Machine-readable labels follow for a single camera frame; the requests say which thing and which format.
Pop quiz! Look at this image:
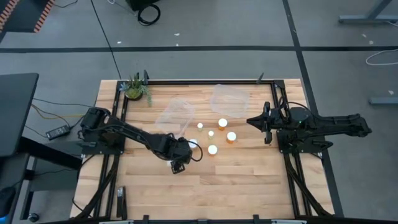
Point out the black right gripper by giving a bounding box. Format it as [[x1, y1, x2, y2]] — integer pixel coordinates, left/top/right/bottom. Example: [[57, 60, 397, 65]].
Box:
[[247, 101, 285, 145]]

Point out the clear plastic bin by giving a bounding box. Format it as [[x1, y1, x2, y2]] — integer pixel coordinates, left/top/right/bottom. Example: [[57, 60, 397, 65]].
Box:
[[154, 98, 196, 140]]

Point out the clear plastic lid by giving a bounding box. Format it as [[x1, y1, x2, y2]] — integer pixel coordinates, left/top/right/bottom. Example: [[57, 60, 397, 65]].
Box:
[[210, 83, 251, 119]]

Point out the small potted succulent plant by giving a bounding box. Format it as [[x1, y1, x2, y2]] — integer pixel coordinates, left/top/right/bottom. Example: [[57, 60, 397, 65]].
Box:
[[119, 73, 153, 108]]

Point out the black rectangular bar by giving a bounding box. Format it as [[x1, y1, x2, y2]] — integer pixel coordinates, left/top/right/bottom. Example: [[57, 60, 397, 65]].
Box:
[[116, 185, 127, 220]]

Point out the black power adapter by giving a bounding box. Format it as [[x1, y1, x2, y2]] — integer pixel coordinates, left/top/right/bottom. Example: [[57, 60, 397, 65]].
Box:
[[45, 124, 71, 141]]

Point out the grey desk foot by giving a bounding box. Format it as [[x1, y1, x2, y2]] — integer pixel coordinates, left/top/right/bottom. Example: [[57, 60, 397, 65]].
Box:
[[369, 96, 398, 106]]

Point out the black desk crossbeam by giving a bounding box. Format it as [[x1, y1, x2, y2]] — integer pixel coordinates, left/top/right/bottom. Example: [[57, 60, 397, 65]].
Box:
[[17, 136, 83, 170]]

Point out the grey desk leg base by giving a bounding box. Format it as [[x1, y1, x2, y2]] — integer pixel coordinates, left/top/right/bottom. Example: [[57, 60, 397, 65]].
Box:
[[338, 0, 398, 25]]

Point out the black box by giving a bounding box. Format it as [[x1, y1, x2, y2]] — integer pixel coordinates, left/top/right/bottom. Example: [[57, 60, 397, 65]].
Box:
[[126, 0, 160, 12]]

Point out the grey desk leg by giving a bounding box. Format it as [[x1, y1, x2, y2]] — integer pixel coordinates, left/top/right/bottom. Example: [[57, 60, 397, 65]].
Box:
[[12, 154, 37, 224]]

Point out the black desk top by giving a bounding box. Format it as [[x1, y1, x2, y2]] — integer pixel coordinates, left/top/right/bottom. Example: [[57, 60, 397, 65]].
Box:
[[0, 73, 40, 158]]

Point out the black device with glowing light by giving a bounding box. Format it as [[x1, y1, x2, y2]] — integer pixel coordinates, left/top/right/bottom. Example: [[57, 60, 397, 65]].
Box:
[[0, 185, 16, 224]]

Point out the black mat with orange edge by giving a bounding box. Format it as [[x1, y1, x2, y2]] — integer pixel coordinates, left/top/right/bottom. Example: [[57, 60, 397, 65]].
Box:
[[0, 0, 56, 34]]

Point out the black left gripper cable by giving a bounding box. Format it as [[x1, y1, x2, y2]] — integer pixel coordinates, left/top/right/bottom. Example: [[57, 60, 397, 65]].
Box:
[[185, 139, 204, 162]]

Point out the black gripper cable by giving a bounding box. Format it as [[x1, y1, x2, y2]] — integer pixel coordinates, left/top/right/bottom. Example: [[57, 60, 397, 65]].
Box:
[[185, 139, 204, 162], [277, 95, 310, 116]]

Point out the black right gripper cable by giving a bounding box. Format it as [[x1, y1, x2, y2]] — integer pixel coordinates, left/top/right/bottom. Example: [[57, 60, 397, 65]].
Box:
[[277, 95, 310, 116]]

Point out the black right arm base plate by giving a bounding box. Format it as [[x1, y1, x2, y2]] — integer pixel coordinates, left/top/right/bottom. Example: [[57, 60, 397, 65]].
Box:
[[276, 129, 334, 154]]

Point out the black aluminium rig frame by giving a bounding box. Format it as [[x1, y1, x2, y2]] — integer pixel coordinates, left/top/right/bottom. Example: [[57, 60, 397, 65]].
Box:
[[73, 79, 336, 224]]

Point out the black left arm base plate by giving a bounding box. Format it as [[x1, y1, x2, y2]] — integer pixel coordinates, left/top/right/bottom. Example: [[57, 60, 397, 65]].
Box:
[[81, 129, 125, 156]]

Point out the yellow floor cable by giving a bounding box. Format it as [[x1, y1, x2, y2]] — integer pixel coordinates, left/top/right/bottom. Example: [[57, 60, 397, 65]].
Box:
[[30, 104, 85, 121]]

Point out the white floor cable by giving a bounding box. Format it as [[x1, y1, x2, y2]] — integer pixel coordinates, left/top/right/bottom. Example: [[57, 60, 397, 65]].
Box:
[[365, 49, 398, 67]]

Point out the thin black floor cable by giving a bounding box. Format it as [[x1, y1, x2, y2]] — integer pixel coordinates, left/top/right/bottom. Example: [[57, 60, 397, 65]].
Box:
[[32, 98, 95, 109]]

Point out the coiled black cable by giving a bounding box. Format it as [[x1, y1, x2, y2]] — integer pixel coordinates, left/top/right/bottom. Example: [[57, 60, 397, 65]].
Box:
[[137, 3, 162, 27]]

